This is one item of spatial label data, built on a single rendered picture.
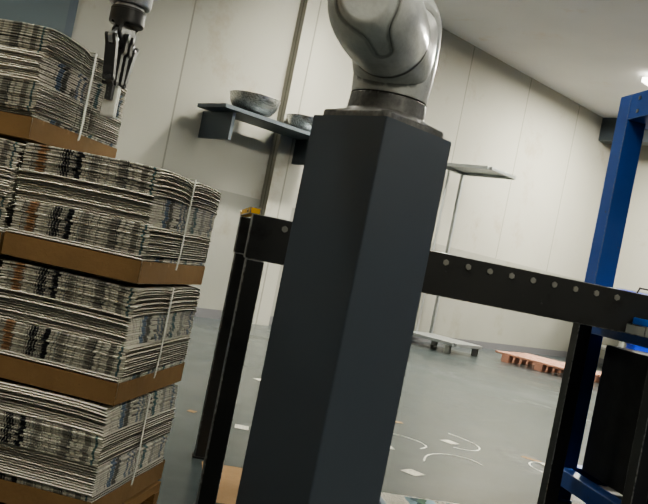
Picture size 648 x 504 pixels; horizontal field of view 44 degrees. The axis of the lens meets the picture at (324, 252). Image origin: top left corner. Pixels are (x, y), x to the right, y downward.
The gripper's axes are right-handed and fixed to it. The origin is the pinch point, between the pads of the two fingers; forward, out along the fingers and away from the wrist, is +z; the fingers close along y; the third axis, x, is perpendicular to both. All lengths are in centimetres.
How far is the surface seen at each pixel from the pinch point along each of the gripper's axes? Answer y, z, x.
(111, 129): -16.1, 4.1, -6.3
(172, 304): -2.0, 39.8, 21.9
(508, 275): -69, 19, 93
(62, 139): 4.4, 10.3, -6.7
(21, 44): 16.0, -5.7, -12.9
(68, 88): 5.4, -0.4, -7.1
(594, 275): -154, 11, 128
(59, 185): 18.3, 20.2, 2.2
